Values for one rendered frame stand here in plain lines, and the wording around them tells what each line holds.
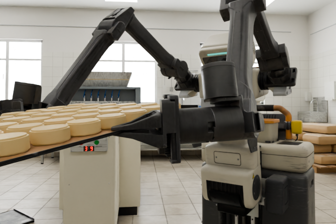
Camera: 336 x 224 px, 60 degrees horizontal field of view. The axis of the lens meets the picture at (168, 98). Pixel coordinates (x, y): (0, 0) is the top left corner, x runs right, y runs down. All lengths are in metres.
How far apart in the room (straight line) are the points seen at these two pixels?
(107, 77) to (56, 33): 3.75
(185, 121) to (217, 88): 0.08
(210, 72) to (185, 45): 5.74
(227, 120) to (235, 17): 0.33
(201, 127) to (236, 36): 0.29
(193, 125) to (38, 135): 0.21
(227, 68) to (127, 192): 2.41
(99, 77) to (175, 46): 3.58
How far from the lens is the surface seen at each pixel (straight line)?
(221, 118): 0.45
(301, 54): 7.02
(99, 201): 2.12
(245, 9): 0.74
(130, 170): 2.76
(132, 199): 2.83
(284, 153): 1.48
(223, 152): 1.30
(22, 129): 0.45
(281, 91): 1.21
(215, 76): 0.47
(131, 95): 2.78
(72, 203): 2.14
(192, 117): 0.44
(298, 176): 1.49
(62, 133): 0.40
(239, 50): 0.64
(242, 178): 1.24
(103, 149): 2.01
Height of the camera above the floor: 0.99
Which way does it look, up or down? 2 degrees up
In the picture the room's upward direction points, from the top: straight up
